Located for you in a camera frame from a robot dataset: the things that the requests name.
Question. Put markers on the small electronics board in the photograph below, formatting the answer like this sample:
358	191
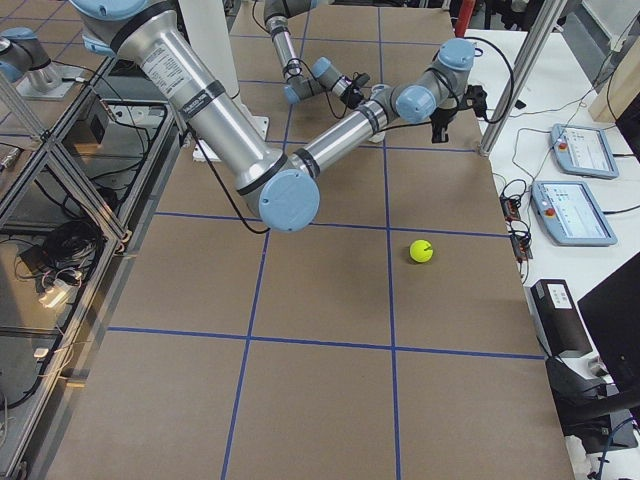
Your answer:
518	230

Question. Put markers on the teach pendant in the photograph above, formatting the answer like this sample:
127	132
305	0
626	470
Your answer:
570	214
583	151

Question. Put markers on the Wilson tennis ball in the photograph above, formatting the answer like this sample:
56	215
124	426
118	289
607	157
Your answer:
421	251

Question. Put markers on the blue tape strip lengthwise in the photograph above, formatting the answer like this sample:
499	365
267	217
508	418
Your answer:
392	325

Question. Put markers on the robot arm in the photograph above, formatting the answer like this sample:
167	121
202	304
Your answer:
281	189
303	82

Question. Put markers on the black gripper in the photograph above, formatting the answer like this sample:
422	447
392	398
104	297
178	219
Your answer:
443	118
354	97

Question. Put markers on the near teach pendant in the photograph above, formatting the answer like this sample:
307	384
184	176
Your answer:
570	214

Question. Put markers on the black box with label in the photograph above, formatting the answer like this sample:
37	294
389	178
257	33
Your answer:
563	331

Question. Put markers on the black monitor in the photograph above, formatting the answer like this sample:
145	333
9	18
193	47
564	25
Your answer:
610	312

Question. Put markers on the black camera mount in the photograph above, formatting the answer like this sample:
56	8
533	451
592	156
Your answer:
360	80
474	98

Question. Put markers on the far teach pendant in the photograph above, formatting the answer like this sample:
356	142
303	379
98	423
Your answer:
583	151

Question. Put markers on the aluminium frame post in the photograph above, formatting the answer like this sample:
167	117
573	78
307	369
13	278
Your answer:
526	59

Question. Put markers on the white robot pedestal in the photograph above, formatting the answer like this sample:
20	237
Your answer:
207	33

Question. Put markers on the white Wilson ball can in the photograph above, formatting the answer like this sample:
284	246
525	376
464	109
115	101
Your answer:
377	95

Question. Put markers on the blue tape strip crosswise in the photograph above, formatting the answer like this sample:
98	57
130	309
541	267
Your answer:
323	343

